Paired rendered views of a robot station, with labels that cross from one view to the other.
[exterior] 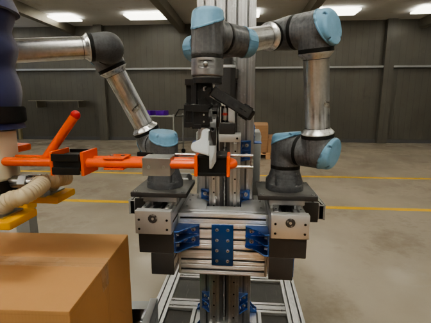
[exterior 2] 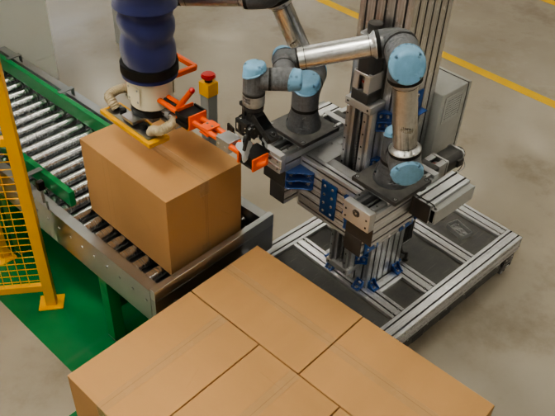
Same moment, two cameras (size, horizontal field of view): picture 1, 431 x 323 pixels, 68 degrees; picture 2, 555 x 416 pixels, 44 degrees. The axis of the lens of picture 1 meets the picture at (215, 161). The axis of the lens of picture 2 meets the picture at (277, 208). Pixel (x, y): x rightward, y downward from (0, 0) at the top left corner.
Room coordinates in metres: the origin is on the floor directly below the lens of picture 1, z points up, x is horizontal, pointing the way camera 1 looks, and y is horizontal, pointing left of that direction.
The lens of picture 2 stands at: (-0.67, -1.34, 2.63)
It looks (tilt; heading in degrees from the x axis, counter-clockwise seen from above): 39 degrees down; 40
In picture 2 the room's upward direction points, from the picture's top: 3 degrees clockwise
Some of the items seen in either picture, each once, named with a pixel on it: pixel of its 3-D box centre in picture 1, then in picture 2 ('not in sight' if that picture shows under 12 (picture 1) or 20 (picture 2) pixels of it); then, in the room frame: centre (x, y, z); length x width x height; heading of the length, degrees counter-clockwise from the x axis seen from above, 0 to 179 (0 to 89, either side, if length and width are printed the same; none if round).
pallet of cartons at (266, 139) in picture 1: (268, 139); not in sight; (8.28, -1.38, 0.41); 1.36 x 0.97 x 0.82; 176
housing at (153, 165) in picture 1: (159, 165); (228, 141); (0.78, 0.14, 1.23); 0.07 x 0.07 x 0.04; 87
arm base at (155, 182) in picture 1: (164, 173); (304, 115); (1.30, 0.21, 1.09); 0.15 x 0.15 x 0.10
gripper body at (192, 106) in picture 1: (204, 104); (251, 119); (0.78, 0.03, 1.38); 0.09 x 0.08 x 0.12; 86
